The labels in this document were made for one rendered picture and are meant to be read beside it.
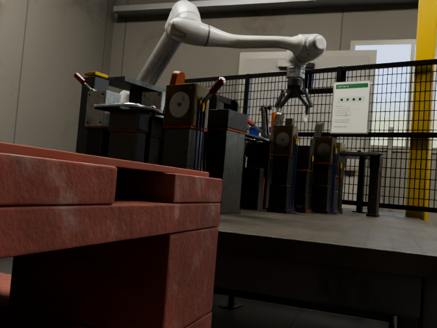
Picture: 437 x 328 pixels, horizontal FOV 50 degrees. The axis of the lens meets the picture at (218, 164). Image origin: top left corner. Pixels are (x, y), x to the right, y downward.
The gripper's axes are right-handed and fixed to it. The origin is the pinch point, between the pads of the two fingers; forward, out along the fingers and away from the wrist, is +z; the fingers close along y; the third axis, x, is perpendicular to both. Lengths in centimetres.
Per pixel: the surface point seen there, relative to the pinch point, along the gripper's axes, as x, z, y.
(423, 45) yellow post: 58, -49, 47
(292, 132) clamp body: -43.1, 12.2, 21.8
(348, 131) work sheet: 54, -2, 10
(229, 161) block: -84, 27, 20
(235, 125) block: -83, 15, 21
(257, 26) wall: 196, -131, -143
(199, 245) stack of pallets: -180, 40, 81
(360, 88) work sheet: 54, -27, 15
